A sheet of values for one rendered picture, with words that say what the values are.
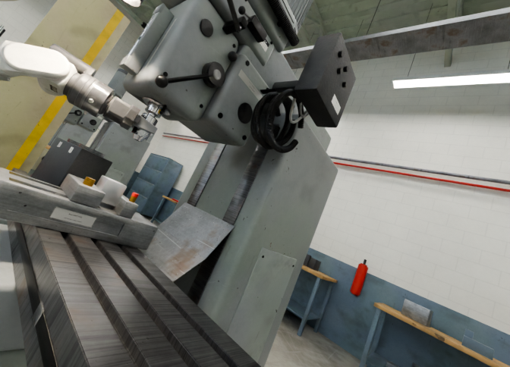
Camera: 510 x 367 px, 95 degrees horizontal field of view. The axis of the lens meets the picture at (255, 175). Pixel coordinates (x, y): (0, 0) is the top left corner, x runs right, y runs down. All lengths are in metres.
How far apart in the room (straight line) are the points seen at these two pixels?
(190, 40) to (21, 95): 1.84
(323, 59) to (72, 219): 0.77
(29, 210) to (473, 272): 4.53
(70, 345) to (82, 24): 2.41
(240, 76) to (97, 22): 1.94
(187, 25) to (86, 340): 0.69
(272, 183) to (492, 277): 3.99
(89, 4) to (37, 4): 7.59
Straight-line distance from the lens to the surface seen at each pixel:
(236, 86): 0.81
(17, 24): 10.00
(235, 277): 0.83
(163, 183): 8.08
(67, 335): 0.38
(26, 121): 2.44
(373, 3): 6.43
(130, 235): 0.73
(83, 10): 2.62
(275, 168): 0.84
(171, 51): 0.72
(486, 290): 4.52
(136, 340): 0.38
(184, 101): 0.72
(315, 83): 0.73
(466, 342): 3.85
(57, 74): 0.73
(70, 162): 1.03
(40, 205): 0.67
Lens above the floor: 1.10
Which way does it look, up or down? 12 degrees up
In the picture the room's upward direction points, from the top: 24 degrees clockwise
